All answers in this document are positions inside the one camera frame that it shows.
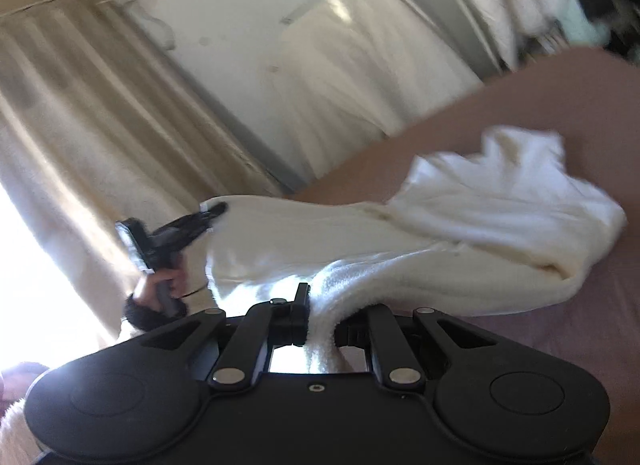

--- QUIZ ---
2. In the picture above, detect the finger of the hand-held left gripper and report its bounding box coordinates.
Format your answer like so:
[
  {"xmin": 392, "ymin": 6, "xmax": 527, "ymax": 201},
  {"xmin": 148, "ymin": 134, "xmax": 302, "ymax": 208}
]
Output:
[{"xmin": 197, "ymin": 201, "xmax": 229, "ymax": 228}]

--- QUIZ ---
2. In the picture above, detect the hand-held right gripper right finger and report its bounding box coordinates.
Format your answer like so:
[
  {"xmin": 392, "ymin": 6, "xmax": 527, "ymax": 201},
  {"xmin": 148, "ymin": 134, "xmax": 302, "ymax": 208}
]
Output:
[{"xmin": 335, "ymin": 304, "xmax": 496, "ymax": 390}]

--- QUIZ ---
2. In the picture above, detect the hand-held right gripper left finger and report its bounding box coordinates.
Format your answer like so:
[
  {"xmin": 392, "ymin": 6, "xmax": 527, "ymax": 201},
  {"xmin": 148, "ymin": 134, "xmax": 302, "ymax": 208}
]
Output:
[{"xmin": 142, "ymin": 282, "xmax": 311, "ymax": 392}]

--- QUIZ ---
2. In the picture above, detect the pile of mixed clothes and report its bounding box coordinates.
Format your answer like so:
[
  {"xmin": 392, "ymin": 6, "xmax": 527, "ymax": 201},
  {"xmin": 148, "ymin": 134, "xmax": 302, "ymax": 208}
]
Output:
[{"xmin": 520, "ymin": 0, "xmax": 640, "ymax": 63}]

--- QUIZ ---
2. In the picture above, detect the person's left hand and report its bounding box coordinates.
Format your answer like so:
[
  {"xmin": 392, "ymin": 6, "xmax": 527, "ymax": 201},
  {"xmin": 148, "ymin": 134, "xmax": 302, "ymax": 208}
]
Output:
[{"xmin": 132, "ymin": 265, "xmax": 187, "ymax": 310}]

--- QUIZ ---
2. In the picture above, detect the cream patterned curtain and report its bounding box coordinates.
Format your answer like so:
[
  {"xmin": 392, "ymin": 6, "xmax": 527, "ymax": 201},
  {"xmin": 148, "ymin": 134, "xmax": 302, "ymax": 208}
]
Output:
[{"xmin": 0, "ymin": 0, "xmax": 286, "ymax": 361}]

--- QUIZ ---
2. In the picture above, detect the cream hanging cloth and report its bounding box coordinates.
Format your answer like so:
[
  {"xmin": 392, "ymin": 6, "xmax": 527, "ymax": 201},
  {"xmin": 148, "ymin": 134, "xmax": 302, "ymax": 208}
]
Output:
[{"xmin": 270, "ymin": 0, "xmax": 483, "ymax": 181}]

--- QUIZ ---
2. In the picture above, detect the person's white fleece clothing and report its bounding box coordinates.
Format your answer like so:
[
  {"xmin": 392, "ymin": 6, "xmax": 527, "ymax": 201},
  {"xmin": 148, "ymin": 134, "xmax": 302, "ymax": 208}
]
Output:
[{"xmin": 0, "ymin": 360, "xmax": 51, "ymax": 465}]

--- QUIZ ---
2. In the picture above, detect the white curved pipe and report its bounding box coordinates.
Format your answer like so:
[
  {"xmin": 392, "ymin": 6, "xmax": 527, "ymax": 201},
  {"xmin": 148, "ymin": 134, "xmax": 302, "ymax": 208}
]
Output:
[{"xmin": 420, "ymin": 0, "xmax": 518, "ymax": 73}]

